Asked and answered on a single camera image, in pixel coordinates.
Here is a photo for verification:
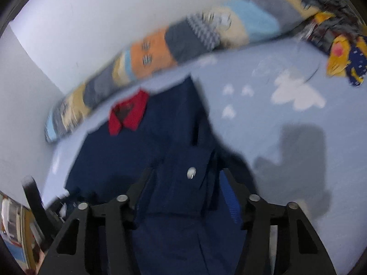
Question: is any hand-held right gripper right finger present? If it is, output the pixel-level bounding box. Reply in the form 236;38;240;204
219;168;337;275

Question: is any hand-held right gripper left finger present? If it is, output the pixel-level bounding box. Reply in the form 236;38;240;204
37;168;155;275

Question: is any navy blue sweater grey stripe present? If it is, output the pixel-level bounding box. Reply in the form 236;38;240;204
64;74;260;275

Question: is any pile of colourful clothes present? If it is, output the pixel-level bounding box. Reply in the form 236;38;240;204
301;0;367;88

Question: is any orange printed board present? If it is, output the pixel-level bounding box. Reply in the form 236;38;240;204
0;192;39;272

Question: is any light blue cloud-print bed sheet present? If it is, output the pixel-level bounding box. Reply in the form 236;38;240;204
43;38;367;275

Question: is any long patchwork pillow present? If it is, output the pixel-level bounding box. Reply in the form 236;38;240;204
44;0;345;144

